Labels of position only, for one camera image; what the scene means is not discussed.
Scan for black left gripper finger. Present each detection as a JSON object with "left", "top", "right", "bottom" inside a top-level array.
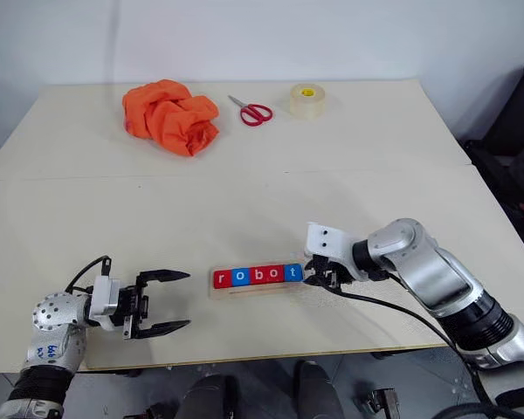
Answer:
[
  {"left": 138, "top": 269, "right": 191, "bottom": 285},
  {"left": 134, "top": 319, "right": 191, "bottom": 341}
]

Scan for black metal caster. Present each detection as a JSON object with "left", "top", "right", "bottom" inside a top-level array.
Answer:
[{"left": 353, "top": 386, "right": 398, "bottom": 416}]

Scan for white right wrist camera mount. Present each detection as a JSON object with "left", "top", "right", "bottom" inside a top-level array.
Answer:
[{"left": 303, "top": 221, "right": 369, "bottom": 280}]

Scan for person in dark clothing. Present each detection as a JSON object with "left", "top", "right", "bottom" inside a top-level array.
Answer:
[{"left": 462, "top": 139, "right": 524, "bottom": 244}]

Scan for red letter o block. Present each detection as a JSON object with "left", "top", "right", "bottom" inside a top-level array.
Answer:
[{"left": 265, "top": 265, "right": 286, "bottom": 286}]

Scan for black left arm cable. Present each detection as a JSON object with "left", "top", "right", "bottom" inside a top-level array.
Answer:
[{"left": 67, "top": 255, "right": 114, "bottom": 294}]

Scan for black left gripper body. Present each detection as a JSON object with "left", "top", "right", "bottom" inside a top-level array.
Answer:
[{"left": 113, "top": 274, "right": 152, "bottom": 340}]

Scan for dark rounded shape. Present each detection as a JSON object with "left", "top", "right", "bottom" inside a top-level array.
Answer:
[{"left": 293, "top": 360, "right": 346, "bottom": 419}]

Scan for blue letter o block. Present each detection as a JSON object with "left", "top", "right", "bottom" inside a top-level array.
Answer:
[{"left": 231, "top": 267, "right": 252, "bottom": 289}]

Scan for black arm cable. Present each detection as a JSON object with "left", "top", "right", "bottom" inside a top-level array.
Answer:
[
  {"left": 67, "top": 255, "right": 114, "bottom": 294},
  {"left": 338, "top": 287, "right": 497, "bottom": 411}
]

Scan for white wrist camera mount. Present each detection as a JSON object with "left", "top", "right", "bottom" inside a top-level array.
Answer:
[
  {"left": 89, "top": 273, "right": 122, "bottom": 332},
  {"left": 303, "top": 221, "right": 369, "bottom": 280}
]

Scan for black chair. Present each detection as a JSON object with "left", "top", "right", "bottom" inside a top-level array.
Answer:
[{"left": 458, "top": 63, "right": 524, "bottom": 154}]

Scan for red handled scissors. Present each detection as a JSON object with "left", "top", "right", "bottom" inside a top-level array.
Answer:
[{"left": 227, "top": 94, "right": 273, "bottom": 127}]

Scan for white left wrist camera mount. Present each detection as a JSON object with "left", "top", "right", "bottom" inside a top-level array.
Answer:
[{"left": 89, "top": 273, "right": 122, "bottom": 332}]

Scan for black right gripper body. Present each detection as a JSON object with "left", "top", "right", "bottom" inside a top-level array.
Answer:
[{"left": 313, "top": 255, "right": 355, "bottom": 291}]

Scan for red letter r block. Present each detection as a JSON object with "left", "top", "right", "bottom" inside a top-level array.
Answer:
[{"left": 213, "top": 269, "right": 234, "bottom": 290}]

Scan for wooden letter tray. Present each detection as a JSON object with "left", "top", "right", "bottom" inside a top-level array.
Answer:
[{"left": 208, "top": 265, "right": 307, "bottom": 301}]

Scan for clear tape roll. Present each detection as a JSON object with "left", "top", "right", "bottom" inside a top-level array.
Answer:
[{"left": 289, "top": 82, "right": 328, "bottom": 120}]

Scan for crumpled orange cloth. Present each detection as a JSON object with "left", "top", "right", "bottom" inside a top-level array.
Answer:
[{"left": 121, "top": 78, "right": 221, "bottom": 158}]

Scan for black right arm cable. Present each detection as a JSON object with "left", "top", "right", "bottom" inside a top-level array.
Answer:
[{"left": 338, "top": 287, "right": 497, "bottom": 411}]

